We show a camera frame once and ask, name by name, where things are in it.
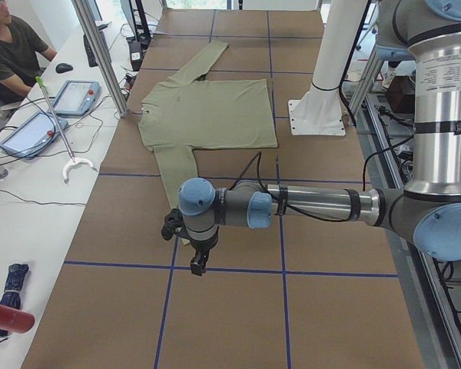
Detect blue teach pendant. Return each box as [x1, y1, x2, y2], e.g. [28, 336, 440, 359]
[52, 80, 101, 118]
[0, 112, 60, 159]

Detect black computer mouse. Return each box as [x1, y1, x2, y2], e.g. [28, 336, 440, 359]
[55, 63, 73, 74]

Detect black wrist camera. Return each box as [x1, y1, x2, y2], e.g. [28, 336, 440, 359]
[161, 208, 184, 241]

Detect aluminium frame post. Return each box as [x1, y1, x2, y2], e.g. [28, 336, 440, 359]
[71, 0, 128, 118]

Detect olive green long-sleeve shirt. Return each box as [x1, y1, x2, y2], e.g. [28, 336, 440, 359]
[138, 41, 280, 247]

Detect reacher grabber stick white claw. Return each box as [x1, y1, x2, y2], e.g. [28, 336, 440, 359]
[35, 76, 98, 184]

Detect person in dark shirt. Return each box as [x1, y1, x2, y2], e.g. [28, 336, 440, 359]
[0, 1, 57, 105]

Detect black keyboard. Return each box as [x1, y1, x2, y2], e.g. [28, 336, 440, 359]
[83, 35, 98, 68]

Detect upper blue teach pendant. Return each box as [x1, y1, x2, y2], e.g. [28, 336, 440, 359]
[52, 80, 101, 118]

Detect white camera mast with base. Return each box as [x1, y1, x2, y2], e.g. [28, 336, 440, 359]
[288, 0, 370, 136]

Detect lower blue teach pendant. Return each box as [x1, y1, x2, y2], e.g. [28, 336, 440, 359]
[0, 112, 60, 159]

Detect black power adapter with label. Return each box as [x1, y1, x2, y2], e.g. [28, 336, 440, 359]
[128, 40, 143, 71]

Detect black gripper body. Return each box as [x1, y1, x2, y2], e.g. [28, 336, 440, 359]
[186, 226, 219, 254]

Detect brown box on side frame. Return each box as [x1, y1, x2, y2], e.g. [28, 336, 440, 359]
[386, 76, 415, 114]

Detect folded dark blue umbrella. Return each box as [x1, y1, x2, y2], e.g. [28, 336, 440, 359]
[0, 264, 29, 338]

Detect red cylindrical bottle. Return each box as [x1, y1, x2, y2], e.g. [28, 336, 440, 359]
[0, 304, 35, 334]

